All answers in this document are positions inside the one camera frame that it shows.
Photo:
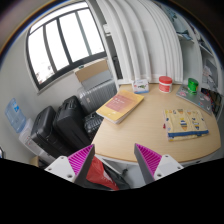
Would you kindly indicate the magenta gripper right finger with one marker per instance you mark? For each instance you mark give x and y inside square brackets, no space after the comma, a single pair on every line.
[154,166]

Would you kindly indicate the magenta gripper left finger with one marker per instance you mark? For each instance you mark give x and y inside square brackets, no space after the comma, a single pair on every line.
[73,168]

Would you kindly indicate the yellow patterned folded towel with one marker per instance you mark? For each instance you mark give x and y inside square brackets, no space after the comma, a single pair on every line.
[184,124]

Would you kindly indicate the red plastic bag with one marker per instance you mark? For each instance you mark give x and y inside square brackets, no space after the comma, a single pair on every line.
[98,175]

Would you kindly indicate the black hard suitcase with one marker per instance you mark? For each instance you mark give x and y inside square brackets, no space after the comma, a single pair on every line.
[69,123]

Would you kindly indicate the small black ribbed case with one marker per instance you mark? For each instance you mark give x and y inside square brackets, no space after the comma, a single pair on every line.
[92,123]

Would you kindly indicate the black suitcase at left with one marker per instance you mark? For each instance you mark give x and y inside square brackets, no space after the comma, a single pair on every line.
[45,136]

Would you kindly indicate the yellow book with red cover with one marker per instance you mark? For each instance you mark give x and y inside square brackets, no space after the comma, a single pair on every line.
[119,106]

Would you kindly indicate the silver ribbed suitcase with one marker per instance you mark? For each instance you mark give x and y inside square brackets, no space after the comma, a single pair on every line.
[95,97]

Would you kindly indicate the blue water bottle dispenser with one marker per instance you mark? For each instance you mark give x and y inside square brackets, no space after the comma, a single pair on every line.
[15,116]

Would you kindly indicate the grey laptop with stickers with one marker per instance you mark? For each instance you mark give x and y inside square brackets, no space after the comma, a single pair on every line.
[199,99]

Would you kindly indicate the white jar with red lid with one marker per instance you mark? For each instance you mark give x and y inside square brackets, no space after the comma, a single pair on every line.
[165,84]

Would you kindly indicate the green cup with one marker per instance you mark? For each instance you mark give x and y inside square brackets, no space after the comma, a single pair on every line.
[192,86]

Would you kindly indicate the brown cardboard box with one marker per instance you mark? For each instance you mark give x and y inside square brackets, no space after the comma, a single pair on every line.
[91,69]

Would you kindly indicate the white shelving unit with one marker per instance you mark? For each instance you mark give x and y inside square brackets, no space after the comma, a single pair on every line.
[199,59]

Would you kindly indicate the black framed window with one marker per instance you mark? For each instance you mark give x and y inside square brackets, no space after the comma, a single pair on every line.
[61,41]

